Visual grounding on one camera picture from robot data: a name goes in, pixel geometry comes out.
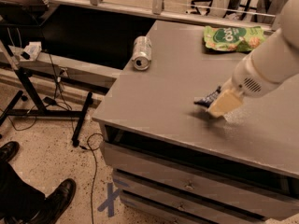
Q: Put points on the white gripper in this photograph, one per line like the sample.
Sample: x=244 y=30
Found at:
x=249 y=79

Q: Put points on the blue rxbar blueberry bar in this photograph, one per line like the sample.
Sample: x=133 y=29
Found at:
x=209 y=99

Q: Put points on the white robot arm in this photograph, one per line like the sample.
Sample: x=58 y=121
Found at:
x=266 y=67

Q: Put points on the green rice chip bag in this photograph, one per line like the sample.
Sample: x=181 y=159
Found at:
x=233 y=38

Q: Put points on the grey drawer cabinet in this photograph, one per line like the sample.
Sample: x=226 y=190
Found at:
x=171 y=159

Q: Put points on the silver soda can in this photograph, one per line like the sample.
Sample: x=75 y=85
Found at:
x=142 y=53

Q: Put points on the black power adapter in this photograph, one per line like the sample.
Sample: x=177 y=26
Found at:
x=49 y=101

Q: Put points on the white box on stand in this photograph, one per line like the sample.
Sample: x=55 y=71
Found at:
x=31 y=51

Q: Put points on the black right shoe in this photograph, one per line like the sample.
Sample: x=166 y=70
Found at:
x=55 y=204

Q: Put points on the black shoe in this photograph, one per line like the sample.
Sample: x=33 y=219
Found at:
x=55 y=204
x=9 y=150

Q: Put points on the black left shoe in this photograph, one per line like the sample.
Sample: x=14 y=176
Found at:
x=9 y=150

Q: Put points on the dark trouser leg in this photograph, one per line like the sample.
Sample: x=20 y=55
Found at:
x=17 y=198

